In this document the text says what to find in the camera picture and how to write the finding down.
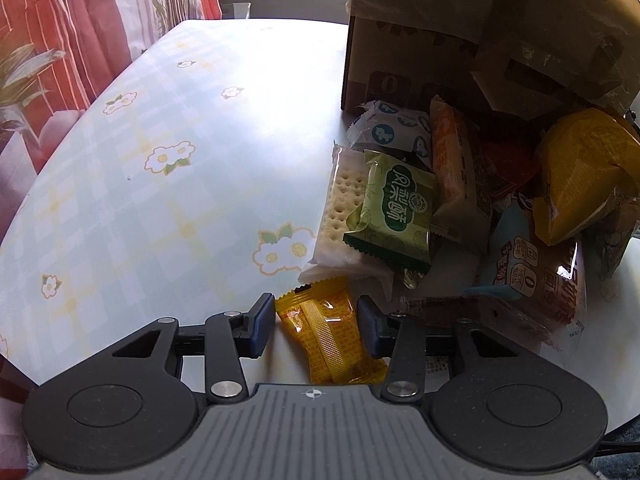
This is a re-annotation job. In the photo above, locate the white plastic bin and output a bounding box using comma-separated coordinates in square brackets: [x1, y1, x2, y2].
[218, 2, 251, 21]

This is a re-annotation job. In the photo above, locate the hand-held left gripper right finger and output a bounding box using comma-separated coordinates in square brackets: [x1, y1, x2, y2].
[356, 295, 531, 404]

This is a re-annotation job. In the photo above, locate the plastic-lined cardboard box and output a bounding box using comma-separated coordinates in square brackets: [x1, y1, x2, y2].
[340, 0, 640, 117]

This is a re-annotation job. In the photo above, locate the orange and white snack packet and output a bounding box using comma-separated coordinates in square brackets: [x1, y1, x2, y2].
[429, 95, 493, 256]

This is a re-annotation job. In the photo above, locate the white blue animal-print packet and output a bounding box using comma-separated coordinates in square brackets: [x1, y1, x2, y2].
[346, 101, 435, 171]

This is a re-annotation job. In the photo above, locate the red snack packet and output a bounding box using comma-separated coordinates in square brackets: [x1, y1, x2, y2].
[477, 132, 543, 201]

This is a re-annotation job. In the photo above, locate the green snack packet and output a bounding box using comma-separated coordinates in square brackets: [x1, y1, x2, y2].
[343, 149, 438, 276]

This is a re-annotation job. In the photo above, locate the brown and blue snack bag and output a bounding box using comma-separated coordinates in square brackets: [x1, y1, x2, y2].
[462, 200, 588, 351]

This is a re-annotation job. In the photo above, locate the large yellow snack bag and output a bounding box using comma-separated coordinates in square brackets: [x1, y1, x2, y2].
[531, 107, 640, 247]

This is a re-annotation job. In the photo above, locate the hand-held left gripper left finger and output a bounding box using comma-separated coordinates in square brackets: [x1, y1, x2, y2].
[107, 293, 277, 405]

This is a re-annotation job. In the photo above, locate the floral plaid tablecloth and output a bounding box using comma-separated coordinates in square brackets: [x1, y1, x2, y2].
[0, 19, 640, 401]

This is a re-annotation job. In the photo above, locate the red striped leaf-print curtain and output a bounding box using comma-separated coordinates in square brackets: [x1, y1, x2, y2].
[0, 0, 223, 480]

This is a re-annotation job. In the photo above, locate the clear cracker packet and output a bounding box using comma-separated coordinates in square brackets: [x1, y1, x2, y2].
[298, 141, 396, 301]

